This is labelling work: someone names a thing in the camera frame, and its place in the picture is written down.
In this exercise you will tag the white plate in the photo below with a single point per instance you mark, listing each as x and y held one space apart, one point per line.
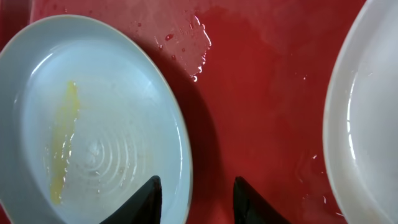
360 118

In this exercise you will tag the red plastic tray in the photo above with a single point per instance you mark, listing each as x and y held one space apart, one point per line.
250 78

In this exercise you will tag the light blue plate yellow stain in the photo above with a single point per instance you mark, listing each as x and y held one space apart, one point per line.
86 119

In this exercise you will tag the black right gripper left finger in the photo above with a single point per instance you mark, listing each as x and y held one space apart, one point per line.
143 207

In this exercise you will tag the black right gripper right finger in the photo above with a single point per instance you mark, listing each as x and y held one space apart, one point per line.
250 207

